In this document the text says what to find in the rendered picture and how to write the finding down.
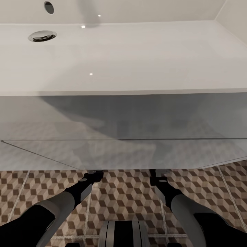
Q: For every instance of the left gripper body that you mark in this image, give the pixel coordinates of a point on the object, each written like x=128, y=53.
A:
x=95, y=176

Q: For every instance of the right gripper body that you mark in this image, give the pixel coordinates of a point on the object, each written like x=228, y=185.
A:
x=154, y=179

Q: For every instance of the robot trunk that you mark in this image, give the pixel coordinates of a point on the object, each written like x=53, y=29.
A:
x=123, y=234

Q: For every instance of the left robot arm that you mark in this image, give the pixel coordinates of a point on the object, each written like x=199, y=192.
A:
x=38, y=224

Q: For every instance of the furniture sink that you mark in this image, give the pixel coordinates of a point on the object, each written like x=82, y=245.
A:
x=122, y=84

